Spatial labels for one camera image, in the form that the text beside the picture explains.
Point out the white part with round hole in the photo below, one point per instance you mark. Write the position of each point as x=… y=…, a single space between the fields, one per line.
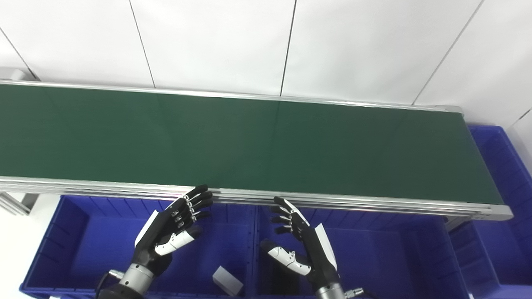
x=227 y=281

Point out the green conveyor belt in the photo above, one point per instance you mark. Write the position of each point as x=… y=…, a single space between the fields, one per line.
x=374 y=203
x=249 y=145

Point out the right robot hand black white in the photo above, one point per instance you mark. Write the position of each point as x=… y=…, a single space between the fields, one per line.
x=320 y=253

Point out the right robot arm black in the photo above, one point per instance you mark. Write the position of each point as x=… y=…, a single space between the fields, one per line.
x=330 y=291

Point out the blue plastic bin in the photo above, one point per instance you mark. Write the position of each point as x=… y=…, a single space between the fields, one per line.
x=498 y=249
x=386 y=257
x=95 y=245

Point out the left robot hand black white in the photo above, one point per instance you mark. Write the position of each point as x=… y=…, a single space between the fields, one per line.
x=166 y=228

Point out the aluminium conveyor leg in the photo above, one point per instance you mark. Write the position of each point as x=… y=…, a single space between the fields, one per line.
x=16 y=203

